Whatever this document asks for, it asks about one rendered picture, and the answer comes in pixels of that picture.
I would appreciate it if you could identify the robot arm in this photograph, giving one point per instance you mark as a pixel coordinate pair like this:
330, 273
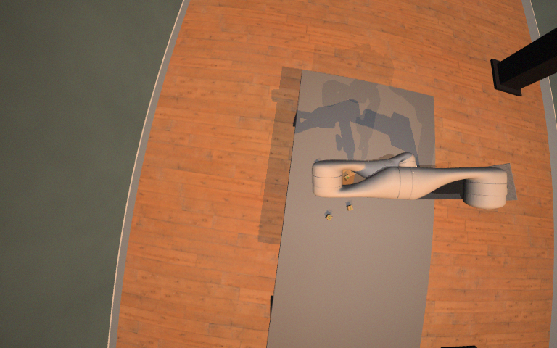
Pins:
483, 187

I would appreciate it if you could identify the orange flat mat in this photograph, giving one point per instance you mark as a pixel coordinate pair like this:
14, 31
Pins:
351, 174

